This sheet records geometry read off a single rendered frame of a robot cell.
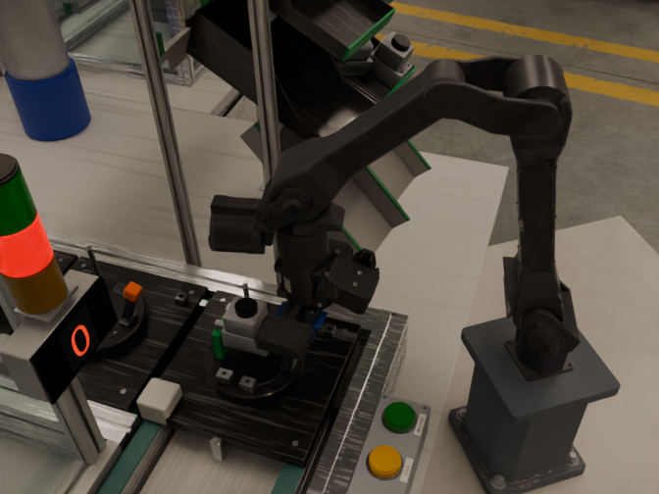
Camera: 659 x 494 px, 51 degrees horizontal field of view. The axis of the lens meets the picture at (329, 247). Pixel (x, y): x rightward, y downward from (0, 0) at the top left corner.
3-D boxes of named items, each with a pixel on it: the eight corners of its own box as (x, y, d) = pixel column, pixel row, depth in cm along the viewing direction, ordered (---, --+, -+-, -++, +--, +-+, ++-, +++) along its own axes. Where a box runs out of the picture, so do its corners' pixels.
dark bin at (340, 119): (385, 124, 105) (406, 89, 99) (343, 170, 97) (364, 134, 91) (238, 17, 107) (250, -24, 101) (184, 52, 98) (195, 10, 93)
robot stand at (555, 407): (585, 473, 97) (623, 386, 84) (490, 503, 94) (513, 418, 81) (533, 391, 108) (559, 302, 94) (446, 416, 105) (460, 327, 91)
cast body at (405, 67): (405, 78, 114) (425, 46, 109) (393, 90, 111) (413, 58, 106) (364, 49, 115) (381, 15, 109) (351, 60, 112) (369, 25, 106)
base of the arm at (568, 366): (575, 369, 86) (585, 337, 82) (528, 382, 85) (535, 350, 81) (545, 328, 91) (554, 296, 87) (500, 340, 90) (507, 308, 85)
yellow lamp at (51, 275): (77, 284, 70) (64, 249, 67) (47, 320, 67) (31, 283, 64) (36, 273, 72) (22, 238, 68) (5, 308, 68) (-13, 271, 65)
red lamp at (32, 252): (64, 248, 67) (49, 208, 64) (31, 282, 64) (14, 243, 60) (21, 237, 68) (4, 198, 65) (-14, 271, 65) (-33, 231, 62)
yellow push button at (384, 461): (403, 458, 89) (404, 449, 88) (395, 485, 87) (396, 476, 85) (374, 449, 90) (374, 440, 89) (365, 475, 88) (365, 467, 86)
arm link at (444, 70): (557, 78, 67) (495, -7, 62) (568, 124, 61) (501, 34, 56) (331, 217, 82) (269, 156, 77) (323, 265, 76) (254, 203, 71)
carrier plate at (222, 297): (361, 333, 105) (361, 323, 104) (305, 469, 89) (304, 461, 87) (219, 297, 112) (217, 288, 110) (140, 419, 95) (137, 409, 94)
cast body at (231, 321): (278, 333, 96) (275, 298, 91) (266, 358, 93) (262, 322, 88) (224, 320, 98) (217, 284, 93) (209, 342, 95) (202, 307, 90)
